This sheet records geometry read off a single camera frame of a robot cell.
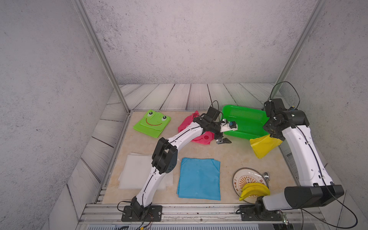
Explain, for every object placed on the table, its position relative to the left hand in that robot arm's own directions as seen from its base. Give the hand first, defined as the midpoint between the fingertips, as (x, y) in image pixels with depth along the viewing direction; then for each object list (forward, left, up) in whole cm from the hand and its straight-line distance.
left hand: (232, 133), depth 85 cm
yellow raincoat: (-15, -8, +11) cm, 20 cm away
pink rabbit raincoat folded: (+8, +14, -16) cm, 22 cm away
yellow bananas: (-27, -8, -10) cm, 30 cm away
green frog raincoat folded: (+23, +52, -16) cm, 59 cm away
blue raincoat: (-20, +20, -16) cm, 32 cm away
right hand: (-7, -17, +13) cm, 22 cm away
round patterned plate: (-19, -8, -16) cm, 26 cm away
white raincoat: (-13, +58, -18) cm, 62 cm away
